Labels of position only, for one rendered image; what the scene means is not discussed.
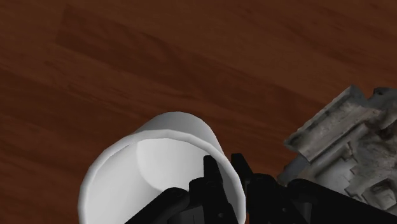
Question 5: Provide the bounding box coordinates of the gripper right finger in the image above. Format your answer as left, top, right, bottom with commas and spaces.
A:
230, 153, 397, 224

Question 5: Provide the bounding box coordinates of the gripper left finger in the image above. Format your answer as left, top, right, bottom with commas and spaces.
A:
125, 155, 239, 224

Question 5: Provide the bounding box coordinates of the white cup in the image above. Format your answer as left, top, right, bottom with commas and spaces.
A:
77, 111, 247, 224

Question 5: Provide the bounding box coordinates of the grey blocky model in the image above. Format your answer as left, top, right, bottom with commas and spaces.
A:
277, 85, 397, 216

